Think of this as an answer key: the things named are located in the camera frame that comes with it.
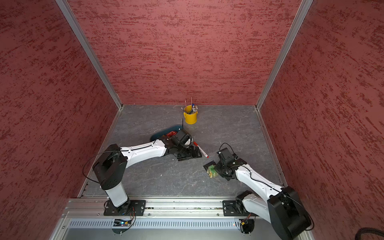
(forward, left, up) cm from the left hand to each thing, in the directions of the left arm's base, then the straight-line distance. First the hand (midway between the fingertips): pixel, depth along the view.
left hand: (195, 159), depth 84 cm
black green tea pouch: (-3, -10, -7) cm, 12 cm away
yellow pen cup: (+34, +4, +3) cm, 34 cm away
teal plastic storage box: (+22, +22, -4) cm, 31 cm away
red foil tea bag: (+19, +17, -2) cm, 26 cm away
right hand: (-5, -13, -7) cm, 15 cm away
